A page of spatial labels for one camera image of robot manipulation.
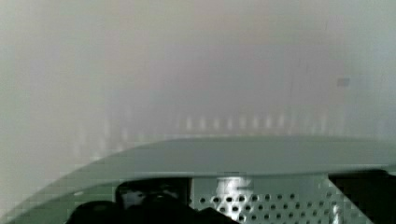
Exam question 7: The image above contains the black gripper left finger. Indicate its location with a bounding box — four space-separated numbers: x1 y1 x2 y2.
66 177 239 224

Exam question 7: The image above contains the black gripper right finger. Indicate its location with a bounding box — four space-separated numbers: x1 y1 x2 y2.
328 170 396 224

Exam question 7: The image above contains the green plastic strainer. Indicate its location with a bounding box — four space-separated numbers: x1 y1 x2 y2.
1 135 395 224

